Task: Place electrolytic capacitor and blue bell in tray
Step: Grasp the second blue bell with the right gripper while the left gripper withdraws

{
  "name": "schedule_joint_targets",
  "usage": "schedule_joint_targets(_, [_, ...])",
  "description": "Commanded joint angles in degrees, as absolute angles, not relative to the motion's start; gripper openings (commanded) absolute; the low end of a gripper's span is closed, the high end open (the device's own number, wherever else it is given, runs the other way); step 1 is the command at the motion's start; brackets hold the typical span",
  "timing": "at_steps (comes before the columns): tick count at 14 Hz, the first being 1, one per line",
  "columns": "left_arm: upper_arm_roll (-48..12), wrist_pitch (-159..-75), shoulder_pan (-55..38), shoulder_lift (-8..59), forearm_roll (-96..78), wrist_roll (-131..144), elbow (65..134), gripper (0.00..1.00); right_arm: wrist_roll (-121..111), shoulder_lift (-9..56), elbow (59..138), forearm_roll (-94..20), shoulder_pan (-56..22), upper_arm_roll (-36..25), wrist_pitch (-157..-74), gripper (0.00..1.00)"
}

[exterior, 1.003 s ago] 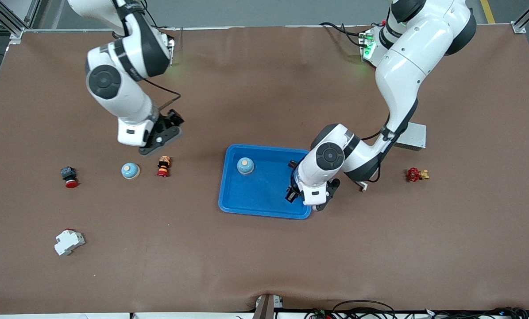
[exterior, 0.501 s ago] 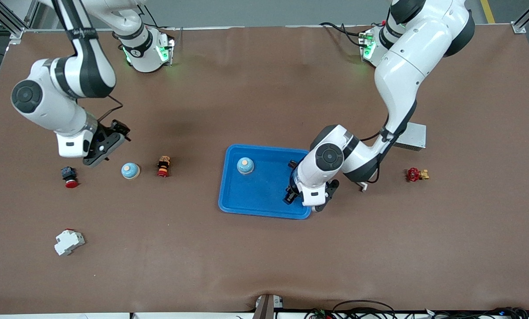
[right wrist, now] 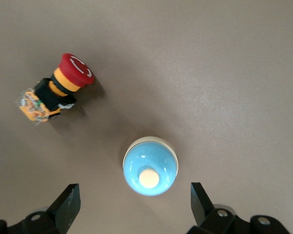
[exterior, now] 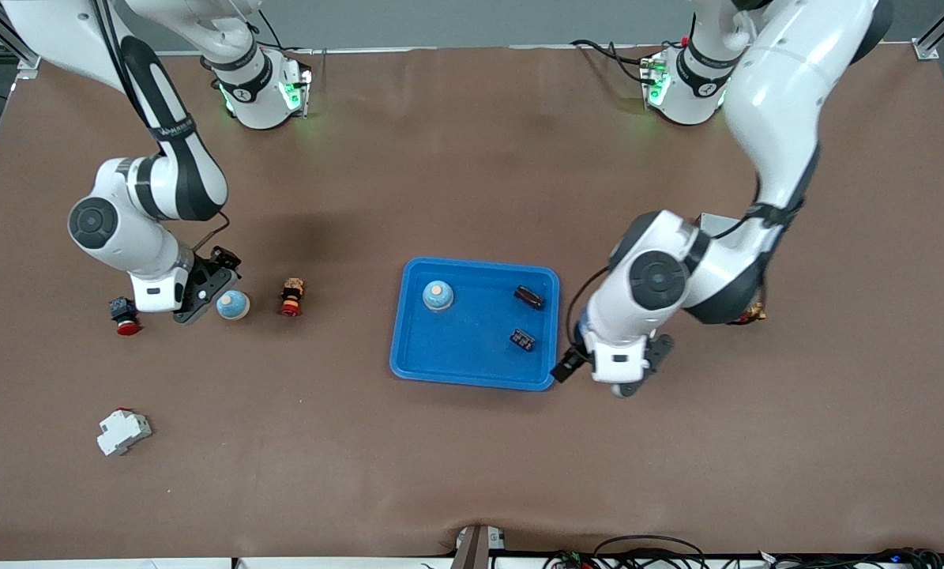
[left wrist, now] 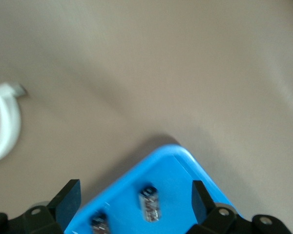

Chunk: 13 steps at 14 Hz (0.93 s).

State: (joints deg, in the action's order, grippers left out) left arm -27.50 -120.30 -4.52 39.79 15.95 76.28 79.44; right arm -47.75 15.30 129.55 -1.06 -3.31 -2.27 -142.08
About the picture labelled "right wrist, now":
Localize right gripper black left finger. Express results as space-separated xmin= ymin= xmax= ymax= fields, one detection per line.
xmin=0 ymin=183 xmax=82 ymax=234

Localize blue dome bell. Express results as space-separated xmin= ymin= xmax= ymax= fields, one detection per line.
xmin=123 ymin=136 xmax=179 ymax=197

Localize red orange emergency stop button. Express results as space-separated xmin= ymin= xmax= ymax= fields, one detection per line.
xmin=16 ymin=53 xmax=95 ymax=126

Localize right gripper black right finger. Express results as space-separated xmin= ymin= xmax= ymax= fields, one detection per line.
xmin=187 ymin=182 xmax=291 ymax=234

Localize brown table mat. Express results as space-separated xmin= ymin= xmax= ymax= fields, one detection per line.
xmin=0 ymin=0 xmax=293 ymax=234

